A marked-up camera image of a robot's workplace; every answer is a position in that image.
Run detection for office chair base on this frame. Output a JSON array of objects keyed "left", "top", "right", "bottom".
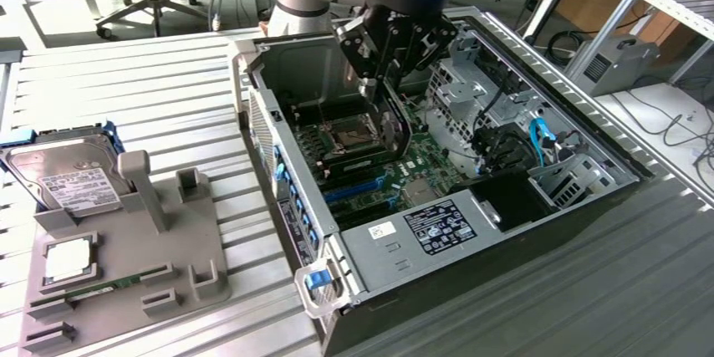
[{"left": 93, "top": 0, "right": 203, "bottom": 39}]

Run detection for CPU socket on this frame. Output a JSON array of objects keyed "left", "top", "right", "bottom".
[{"left": 327, "top": 119, "right": 371, "bottom": 155}]

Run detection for green RAM stick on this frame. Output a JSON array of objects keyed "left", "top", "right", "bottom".
[{"left": 64, "top": 273, "right": 147, "bottom": 304}]

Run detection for blue case latch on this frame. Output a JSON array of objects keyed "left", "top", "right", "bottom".
[{"left": 303, "top": 272, "right": 330, "bottom": 292}]

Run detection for black installed RAM stick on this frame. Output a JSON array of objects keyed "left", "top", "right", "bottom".
[{"left": 322, "top": 150, "right": 393, "bottom": 177}]

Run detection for blue expansion slot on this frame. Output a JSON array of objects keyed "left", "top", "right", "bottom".
[{"left": 325, "top": 180, "right": 374, "bottom": 204}]

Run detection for grey control box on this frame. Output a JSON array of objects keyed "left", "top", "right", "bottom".
[{"left": 562, "top": 34, "right": 662, "bottom": 98}]

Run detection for black floor cables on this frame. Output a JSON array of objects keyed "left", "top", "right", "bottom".
[{"left": 608, "top": 79, "right": 714, "bottom": 168}]

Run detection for grey parts rack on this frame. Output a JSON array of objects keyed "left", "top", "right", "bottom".
[{"left": 22, "top": 150, "right": 239, "bottom": 354}]

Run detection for open grey PC case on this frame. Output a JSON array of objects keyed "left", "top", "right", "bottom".
[{"left": 231, "top": 5, "right": 658, "bottom": 356}]

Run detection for metal disk bay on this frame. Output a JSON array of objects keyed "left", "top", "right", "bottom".
[{"left": 528, "top": 155, "right": 618, "bottom": 210}]

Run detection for green motherboard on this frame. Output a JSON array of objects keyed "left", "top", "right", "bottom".
[{"left": 290, "top": 93, "right": 488, "bottom": 229}]

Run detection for hard disk in blue carrier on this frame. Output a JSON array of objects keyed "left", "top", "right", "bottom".
[{"left": 0, "top": 121, "right": 127, "bottom": 219}]

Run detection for grey power supply unit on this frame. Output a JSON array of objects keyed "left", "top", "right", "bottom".
[{"left": 338, "top": 188, "right": 508, "bottom": 293}]

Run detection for black stand pole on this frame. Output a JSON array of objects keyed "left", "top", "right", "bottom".
[{"left": 524, "top": 0, "right": 589, "bottom": 48}]

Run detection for black wire bundle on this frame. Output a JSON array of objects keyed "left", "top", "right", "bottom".
[{"left": 472, "top": 54, "right": 534, "bottom": 174}]

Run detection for silver CPU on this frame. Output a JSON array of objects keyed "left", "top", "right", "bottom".
[{"left": 44, "top": 242, "right": 95, "bottom": 278}]

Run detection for blue SATA wire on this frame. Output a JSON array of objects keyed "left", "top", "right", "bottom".
[{"left": 532, "top": 115, "right": 554, "bottom": 166}]

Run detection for aluminium frame shelf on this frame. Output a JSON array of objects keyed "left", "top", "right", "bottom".
[{"left": 596, "top": 0, "right": 714, "bottom": 84}]

